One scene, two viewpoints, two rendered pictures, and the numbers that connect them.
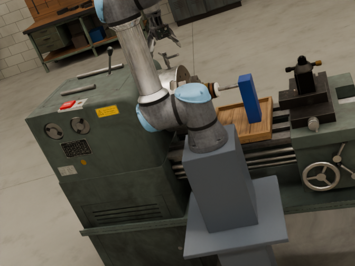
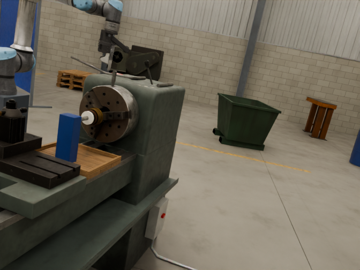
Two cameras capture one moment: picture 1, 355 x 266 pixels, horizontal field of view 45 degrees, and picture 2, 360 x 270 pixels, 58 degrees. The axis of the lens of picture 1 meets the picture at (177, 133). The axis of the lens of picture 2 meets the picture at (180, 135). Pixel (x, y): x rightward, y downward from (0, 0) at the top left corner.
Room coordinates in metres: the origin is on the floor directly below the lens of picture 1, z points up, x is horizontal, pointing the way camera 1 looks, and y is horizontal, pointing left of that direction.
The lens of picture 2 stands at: (2.18, -1.89, 1.47)
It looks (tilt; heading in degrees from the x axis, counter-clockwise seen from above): 14 degrees down; 84
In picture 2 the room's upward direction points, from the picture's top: 11 degrees clockwise
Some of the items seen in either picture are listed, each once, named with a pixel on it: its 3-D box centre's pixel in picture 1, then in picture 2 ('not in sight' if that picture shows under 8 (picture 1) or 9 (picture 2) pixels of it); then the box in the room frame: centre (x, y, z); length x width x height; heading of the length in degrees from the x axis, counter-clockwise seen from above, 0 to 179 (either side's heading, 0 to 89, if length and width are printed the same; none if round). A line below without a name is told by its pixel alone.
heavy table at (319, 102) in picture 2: not in sight; (316, 117); (7.07, 7.32, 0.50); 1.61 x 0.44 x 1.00; 79
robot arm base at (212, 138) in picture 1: (205, 130); (1, 82); (1.39, -0.10, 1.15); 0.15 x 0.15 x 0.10
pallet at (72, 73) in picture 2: not in sight; (79, 80); (0.05, 7.84, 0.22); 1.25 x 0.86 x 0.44; 82
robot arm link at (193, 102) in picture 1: (193, 103); (4, 60); (1.40, -0.09, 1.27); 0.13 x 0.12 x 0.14; 76
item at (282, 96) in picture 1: (302, 96); (14, 144); (1.67, -0.58, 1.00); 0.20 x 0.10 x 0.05; 68
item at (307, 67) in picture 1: (303, 66); (10, 111); (1.66, -0.60, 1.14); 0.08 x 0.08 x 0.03
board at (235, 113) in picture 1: (241, 121); (74, 157); (1.86, -0.32, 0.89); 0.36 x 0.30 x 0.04; 158
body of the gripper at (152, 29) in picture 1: (157, 25); (107, 42); (1.91, -0.09, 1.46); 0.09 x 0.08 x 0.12; 11
